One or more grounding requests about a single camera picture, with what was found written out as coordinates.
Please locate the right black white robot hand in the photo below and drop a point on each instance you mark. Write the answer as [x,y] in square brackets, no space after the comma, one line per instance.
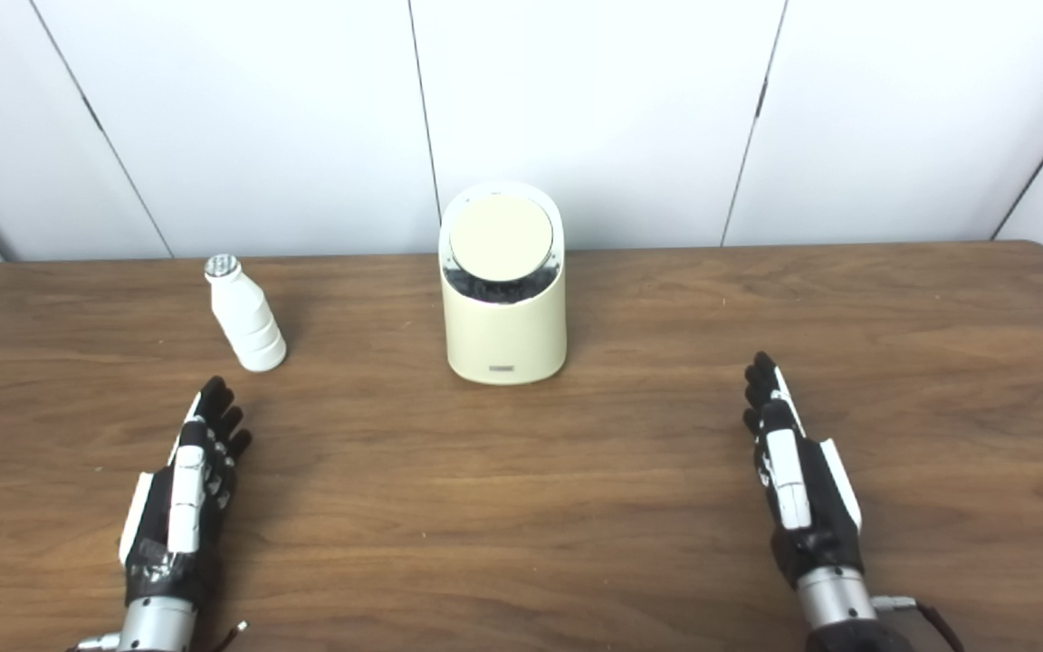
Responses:
[793,489]

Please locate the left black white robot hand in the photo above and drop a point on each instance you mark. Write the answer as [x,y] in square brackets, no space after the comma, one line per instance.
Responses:
[185,493]

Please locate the small white plastic bottle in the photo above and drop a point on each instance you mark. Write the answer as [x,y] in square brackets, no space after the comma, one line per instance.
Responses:
[245,317]

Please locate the cream-colored round bin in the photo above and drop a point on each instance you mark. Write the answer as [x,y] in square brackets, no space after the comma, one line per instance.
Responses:
[503,335]

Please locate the cream round bin lid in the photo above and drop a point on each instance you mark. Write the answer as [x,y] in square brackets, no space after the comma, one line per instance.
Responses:
[501,237]

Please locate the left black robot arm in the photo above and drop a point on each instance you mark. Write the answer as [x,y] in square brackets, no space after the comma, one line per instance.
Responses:
[157,627]

